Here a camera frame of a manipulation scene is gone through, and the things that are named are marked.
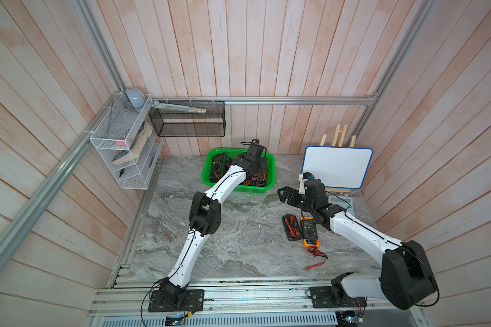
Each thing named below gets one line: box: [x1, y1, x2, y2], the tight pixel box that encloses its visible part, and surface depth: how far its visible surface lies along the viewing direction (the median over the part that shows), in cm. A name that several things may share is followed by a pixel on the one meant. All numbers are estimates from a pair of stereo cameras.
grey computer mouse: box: [124, 87, 146, 109], surface depth 85 cm
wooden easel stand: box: [319, 123, 357, 197], surface depth 89 cm
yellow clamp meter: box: [300, 216, 320, 248], surface depth 88 cm
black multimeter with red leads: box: [281, 213, 303, 242], surface depth 90 cm
